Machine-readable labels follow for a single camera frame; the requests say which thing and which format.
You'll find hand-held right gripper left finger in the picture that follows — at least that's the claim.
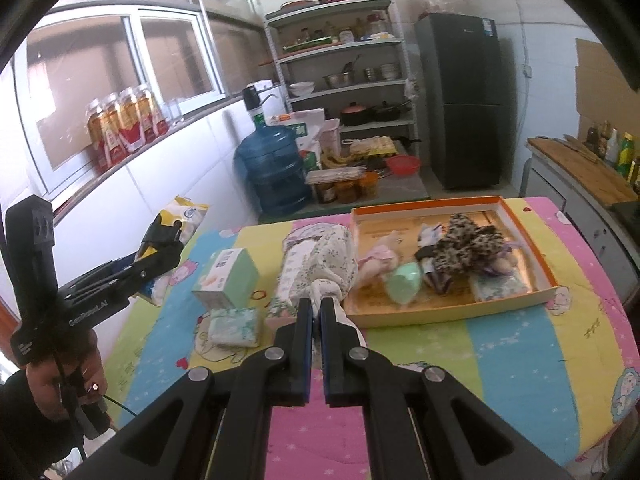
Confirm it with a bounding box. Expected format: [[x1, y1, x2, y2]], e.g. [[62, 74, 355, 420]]
[[65, 297, 316, 480]]

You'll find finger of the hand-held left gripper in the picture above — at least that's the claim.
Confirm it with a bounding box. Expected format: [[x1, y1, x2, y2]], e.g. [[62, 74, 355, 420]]
[[141, 220, 184, 250], [112, 244, 182, 287]]

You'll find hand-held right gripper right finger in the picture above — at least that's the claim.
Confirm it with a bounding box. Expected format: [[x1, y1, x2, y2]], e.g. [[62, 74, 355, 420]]
[[320, 296, 576, 480]]

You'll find yellow white plastic packet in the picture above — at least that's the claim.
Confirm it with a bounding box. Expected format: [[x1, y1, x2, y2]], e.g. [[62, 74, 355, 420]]
[[145, 195, 211, 308]]

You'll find floral cloth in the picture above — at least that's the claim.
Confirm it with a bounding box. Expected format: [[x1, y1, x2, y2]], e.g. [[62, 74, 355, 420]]
[[265, 222, 373, 356]]

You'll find pink plush toy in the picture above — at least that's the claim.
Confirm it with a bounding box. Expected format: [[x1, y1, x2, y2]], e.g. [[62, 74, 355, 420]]
[[356, 232, 405, 291]]

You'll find mint green sponge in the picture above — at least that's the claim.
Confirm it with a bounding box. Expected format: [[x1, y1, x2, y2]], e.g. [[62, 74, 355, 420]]
[[386, 261, 427, 307]]

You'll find orange cardboard box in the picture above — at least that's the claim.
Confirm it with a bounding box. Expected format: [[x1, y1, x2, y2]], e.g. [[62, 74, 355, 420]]
[[347, 196, 561, 330]]

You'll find leopard print cloth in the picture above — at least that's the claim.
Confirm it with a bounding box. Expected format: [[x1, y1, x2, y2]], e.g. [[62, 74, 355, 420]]
[[431, 213, 507, 278]]

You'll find white green tissue pack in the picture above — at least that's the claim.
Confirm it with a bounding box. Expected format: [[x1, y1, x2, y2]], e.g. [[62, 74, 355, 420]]
[[472, 275, 532, 303], [207, 307, 262, 350]]

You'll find purple cloth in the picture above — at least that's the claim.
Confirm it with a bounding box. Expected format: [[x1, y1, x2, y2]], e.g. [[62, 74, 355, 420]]
[[480, 237, 518, 277]]

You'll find person's left forearm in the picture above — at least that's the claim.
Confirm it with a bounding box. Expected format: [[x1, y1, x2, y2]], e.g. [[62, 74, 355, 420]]
[[0, 367, 126, 480]]

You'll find person's left hand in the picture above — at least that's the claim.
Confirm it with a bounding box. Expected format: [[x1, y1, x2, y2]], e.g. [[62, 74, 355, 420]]
[[25, 332, 108, 421]]

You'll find green tissue box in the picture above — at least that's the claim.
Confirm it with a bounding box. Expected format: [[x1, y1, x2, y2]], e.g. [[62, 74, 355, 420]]
[[192, 247, 261, 310]]

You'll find row of orange bottles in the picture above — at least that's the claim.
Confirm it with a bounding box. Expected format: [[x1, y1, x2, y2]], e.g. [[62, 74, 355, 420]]
[[85, 85, 170, 173]]

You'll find blue water jug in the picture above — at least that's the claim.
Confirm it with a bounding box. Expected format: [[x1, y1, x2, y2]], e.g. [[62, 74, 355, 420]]
[[234, 86, 311, 215]]

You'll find pack of orange jars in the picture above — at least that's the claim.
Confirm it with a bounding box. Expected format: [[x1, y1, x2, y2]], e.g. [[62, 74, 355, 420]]
[[305, 167, 381, 205]]

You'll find white green flour bag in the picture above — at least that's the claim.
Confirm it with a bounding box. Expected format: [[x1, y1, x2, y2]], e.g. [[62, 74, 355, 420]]
[[270, 109, 326, 161]]

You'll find printed blanket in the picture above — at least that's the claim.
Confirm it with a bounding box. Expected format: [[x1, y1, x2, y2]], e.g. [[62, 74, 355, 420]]
[[107, 196, 640, 468]]

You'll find pink white bag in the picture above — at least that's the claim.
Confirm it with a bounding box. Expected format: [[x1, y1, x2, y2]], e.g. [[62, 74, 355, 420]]
[[320, 119, 342, 153]]

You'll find red plastic basket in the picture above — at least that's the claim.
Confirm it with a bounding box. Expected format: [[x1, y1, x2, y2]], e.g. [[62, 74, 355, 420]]
[[386, 155, 421, 176]]

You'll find egg carton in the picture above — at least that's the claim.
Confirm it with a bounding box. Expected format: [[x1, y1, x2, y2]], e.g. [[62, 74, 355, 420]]
[[349, 136, 396, 157]]

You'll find sliding window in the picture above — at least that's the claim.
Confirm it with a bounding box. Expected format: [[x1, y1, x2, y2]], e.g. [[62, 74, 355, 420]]
[[12, 0, 266, 201]]

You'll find black pot red lid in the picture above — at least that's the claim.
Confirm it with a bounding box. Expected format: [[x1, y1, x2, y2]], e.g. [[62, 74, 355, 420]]
[[341, 101, 372, 127]]

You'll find black frying pan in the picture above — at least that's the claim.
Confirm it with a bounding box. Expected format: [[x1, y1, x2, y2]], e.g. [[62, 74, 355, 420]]
[[371, 100, 413, 122]]

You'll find grey metal shelf rack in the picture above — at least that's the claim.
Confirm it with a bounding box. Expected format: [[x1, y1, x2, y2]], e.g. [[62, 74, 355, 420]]
[[264, 0, 423, 161]]

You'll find black refrigerator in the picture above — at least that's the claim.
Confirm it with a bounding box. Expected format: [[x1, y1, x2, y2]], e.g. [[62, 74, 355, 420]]
[[415, 12, 505, 191]]

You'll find grey kitchen counter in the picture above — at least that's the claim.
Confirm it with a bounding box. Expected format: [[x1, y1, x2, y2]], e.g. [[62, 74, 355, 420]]
[[520, 136, 640, 301]]

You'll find wooden cutting board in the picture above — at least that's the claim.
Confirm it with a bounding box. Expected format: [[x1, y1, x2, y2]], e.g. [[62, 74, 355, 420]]
[[527, 136, 638, 206]]

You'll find green yellow bottle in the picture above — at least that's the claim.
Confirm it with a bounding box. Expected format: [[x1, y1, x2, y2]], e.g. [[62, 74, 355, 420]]
[[617, 134, 636, 177]]

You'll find cardboard sheet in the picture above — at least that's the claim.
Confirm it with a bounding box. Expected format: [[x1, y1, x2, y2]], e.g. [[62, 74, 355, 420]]
[[575, 37, 640, 143]]

